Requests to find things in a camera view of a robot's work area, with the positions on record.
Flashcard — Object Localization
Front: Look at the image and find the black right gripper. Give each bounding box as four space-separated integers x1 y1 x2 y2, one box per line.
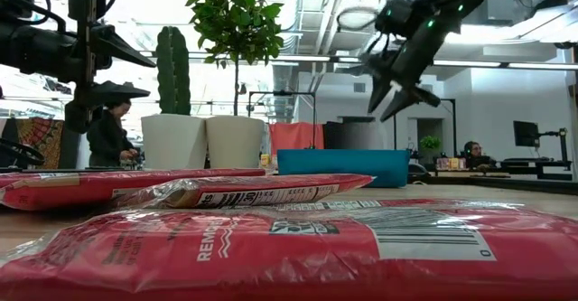
360 19 453 123

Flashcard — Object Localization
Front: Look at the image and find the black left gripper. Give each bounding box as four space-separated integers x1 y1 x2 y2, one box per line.
62 0 157 135

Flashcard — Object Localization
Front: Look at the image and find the red Orville popcorn bag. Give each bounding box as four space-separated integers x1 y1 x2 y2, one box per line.
0 167 267 212
0 197 578 301
111 173 377 211

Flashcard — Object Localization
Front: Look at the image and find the grey panel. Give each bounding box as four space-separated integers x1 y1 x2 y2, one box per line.
324 115 390 151

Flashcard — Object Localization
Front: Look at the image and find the small green potted plant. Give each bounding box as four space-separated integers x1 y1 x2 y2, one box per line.
418 134 443 154

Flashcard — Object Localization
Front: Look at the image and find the green cactus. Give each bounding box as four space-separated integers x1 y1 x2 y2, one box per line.
154 25 192 117

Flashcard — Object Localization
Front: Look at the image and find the person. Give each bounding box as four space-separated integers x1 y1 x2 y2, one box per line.
85 98 142 169
461 140 499 172

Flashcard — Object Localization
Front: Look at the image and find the blue plastic basket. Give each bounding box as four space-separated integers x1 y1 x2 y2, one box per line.
275 148 411 189

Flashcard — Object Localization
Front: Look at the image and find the white hexagonal plant pot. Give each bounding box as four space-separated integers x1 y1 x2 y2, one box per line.
140 113 209 172

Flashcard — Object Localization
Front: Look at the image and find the colourful patterned tapestry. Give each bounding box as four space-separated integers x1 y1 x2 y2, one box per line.
14 117 65 171

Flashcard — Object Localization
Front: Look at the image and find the red cloth panel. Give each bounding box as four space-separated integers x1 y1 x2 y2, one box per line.
267 120 326 158

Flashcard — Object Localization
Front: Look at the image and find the ceiling light strip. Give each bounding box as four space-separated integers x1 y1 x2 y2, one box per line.
432 58 578 72

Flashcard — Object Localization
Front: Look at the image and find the small leafy green tree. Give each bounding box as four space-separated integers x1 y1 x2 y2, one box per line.
185 0 286 118

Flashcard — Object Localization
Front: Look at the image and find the black computer monitor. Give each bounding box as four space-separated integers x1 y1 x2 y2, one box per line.
512 119 541 149

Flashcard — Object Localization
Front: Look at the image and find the white round plant pot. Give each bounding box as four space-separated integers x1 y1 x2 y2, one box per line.
205 114 267 171

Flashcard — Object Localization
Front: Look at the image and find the black office desk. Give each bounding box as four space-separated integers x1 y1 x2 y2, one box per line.
495 156 575 181

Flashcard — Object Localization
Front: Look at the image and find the black metal stand frame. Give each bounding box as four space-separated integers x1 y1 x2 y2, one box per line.
247 89 318 151

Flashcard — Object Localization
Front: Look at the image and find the black ring wheel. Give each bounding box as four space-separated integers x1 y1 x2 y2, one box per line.
0 136 47 167

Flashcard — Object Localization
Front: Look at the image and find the black aluminium table frame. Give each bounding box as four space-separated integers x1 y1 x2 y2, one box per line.
407 173 578 197

